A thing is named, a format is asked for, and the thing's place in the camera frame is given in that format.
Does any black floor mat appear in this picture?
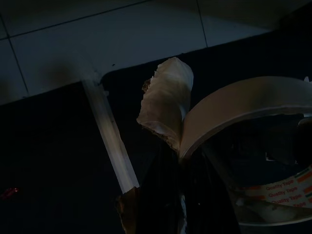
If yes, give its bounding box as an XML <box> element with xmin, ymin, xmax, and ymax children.
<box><xmin>0</xmin><ymin>81</ymin><xmax>122</xmax><ymax>234</ymax></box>

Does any small red wrapper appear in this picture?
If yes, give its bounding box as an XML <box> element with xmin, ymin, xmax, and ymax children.
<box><xmin>0</xmin><ymin>187</ymin><xmax>20</xmax><ymax>201</ymax></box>

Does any white narrow strip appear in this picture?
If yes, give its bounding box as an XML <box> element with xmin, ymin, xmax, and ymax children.
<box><xmin>79</xmin><ymin>70</ymin><xmax>140</xmax><ymax>195</ymax></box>

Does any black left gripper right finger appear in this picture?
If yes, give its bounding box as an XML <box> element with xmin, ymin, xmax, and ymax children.
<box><xmin>186</xmin><ymin>143</ymin><xmax>241</xmax><ymax>234</ymax></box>

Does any white adhesive tape roll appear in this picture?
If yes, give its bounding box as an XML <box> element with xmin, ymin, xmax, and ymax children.
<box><xmin>136</xmin><ymin>57</ymin><xmax>312</xmax><ymax>225</ymax></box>

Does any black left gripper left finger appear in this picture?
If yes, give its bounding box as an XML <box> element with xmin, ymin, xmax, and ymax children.
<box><xmin>140</xmin><ymin>142</ymin><xmax>186</xmax><ymax>234</ymax></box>

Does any brown cardboard piece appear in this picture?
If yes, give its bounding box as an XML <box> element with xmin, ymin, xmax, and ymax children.
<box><xmin>115</xmin><ymin>186</ymin><xmax>141</xmax><ymax>234</ymax></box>

